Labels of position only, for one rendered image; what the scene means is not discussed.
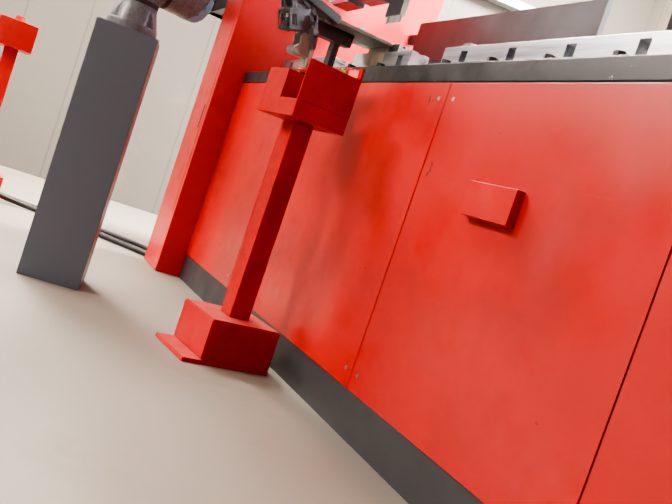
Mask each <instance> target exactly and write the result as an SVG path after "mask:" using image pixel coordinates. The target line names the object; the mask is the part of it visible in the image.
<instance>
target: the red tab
mask: <svg viewBox="0 0 672 504"><path fill-rule="evenodd" d="M525 194H526V193H525V192H523V191H521V190H518V189H514V188H509V187H504V186H499V185H494V184H488V183H483V182H478V181H473V180H472V181H471V184H470V187H469V189H468V192H467V195H466V198H465V201H464V204H463V207H462V209H461V212H460V214H462V215H465V216H468V217H471V218H475V219H478V220H482V221H486V222H489V223H493V224H497V225H500V226H504V227H508V228H511V229H513V227H514V225H515V222H516V219H517V216H518V213H519V210H520V208H521V205H522V202H523V199H524V196H525Z"/></svg>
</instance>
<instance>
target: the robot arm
mask: <svg viewBox="0 0 672 504"><path fill-rule="evenodd" d="M214 1H215V0H118V1H117V3H116V4H115V6H114V7H113V8H112V10H111V11H110V12H109V14H108V15H107V17H106V20H108V21H111V22H114V23H116V24H119V25H122V26H124V27H127V28H130V29H132V30H135V31H138V32H140V33H143V34H146V35H148V36H151V37H154V38H156V36H157V13H158V10H159V8H161V9H163V10H165V11H167V12H169V13H171V14H173V15H176V16H178V17H180V18H181V19H182V20H187V21H189V22H192V23H197V22H199V21H202V20H203V19H204V18H205V17H206V16H207V15H208V14H209V13H210V11H211V9H212V7H213V5H214ZM280 16H281V17H280ZM318 17H320V18H321V19H322V20H323V21H325V22H326V23H327V24H328V25H338V24H339V23H340V21H341V19H342V17H341V16H340V15H339V14H338V13H337V12H335V11H334V10H333V9H332V8H331V7H329V6H328V5H327V4H326V3H325V2H323V1H322V0H281V9H278V29H279V30H286V31H294V30H295V31H297V33H296V34H295V35H294V42H293V43H292V44H290V45H288V46H287V48H286V50H287V53H288V54H290V55H293V56H296V57H299V58H300V59H301V64H302V66H303V67H304V68H307V67H308V64H309V61H310V58H312V57H313V54H314V50H315V49H316V44H317V39H318ZM280 19H281V25H280Z"/></svg>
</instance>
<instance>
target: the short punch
mask: <svg viewBox="0 0 672 504"><path fill-rule="evenodd" d="M410 1H411V0H390V2H389V5H388V8H387V11H386V14H385V17H387V19H386V22H385V24H389V23H395V22H401V19H402V17H403V16H406V13H407V10H408V7H409V4H410Z"/></svg>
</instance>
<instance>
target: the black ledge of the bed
mask: <svg viewBox="0 0 672 504"><path fill-rule="evenodd" d="M351 68H357V69H365V72H364V75H363V78H362V81H361V82H672V54H653V55H630V56H607V57H583V58H560V59H537V60H514V61H491V62H467V63H444V64H421V65H398V66H375V67H351ZM269 73H270V71H259V72H246V74H245V77H244V80H243V83H266V82H267V79H268V76H269Z"/></svg>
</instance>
